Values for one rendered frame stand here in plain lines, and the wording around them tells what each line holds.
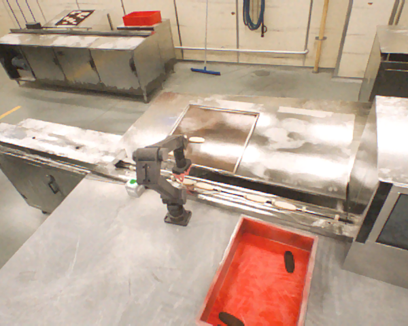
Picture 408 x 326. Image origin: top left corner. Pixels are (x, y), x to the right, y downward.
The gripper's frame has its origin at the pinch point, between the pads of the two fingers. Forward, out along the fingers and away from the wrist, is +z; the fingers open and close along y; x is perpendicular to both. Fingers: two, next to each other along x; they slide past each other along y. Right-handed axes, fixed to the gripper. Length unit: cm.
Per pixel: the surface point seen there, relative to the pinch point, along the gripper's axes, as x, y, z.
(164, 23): -195, -313, 7
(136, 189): -20.5, 16.0, 0.4
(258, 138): 30.5, -37.9, -4.7
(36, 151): -103, 9, -2
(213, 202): 20.5, 9.2, 3.4
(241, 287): 46, 44, 6
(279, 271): 58, 32, 6
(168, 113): -50, -68, 7
